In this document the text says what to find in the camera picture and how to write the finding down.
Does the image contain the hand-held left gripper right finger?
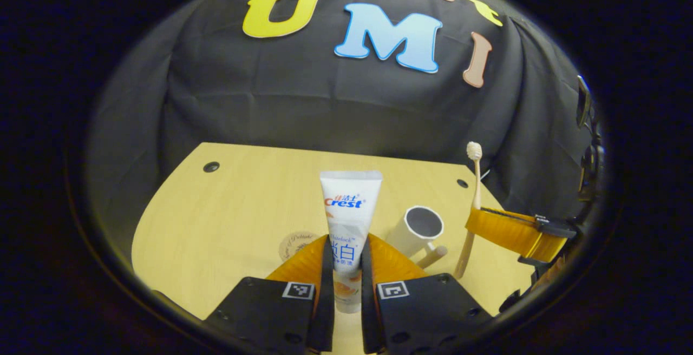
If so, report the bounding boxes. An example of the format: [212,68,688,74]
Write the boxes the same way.
[360,233,493,355]

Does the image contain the round brown coaster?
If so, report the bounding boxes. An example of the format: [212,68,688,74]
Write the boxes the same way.
[279,231,321,262]

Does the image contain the white toothpaste tube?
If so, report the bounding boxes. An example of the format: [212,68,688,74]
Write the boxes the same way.
[319,170,383,313]

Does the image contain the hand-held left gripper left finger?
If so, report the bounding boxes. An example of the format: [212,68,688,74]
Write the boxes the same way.
[206,234,336,355]

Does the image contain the white cup with wooden handle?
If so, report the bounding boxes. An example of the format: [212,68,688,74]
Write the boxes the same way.
[385,206,449,269]

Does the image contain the black backdrop cloth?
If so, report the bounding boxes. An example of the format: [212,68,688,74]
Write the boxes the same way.
[87,0,596,261]

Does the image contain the beige toothbrush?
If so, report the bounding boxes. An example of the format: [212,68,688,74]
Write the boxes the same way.
[454,141,483,280]

